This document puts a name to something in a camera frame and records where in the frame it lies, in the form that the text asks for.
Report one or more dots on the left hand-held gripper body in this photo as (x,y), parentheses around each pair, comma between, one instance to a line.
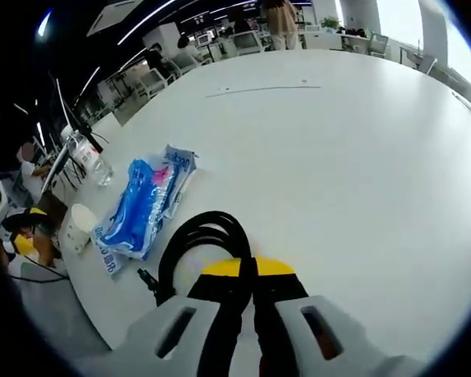
(1,202)

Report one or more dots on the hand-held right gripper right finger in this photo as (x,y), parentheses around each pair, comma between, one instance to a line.
(274,310)

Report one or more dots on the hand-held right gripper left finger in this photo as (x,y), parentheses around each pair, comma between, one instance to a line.
(220,310)

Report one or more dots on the white paper cup item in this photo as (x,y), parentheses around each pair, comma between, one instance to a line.
(78,229)

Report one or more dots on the white wet wipes pack item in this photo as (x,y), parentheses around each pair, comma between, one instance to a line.
(109,259)

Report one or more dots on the clear water bottle item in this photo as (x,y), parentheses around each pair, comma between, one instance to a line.
(88,159)

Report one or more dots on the blue tissue pack item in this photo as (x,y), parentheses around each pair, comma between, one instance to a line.
(143,208)

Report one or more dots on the white table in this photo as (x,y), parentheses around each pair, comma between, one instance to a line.
(318,165)

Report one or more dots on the white office chair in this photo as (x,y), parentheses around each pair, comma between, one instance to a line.
(246,42)
(153,84)

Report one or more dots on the white table socket panel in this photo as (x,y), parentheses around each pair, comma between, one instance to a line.
(259,89)

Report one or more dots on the grey mesh office chair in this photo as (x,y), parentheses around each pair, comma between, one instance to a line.
(378,43)

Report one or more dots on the green potted plant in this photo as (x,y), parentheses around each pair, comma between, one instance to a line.
(331,23)

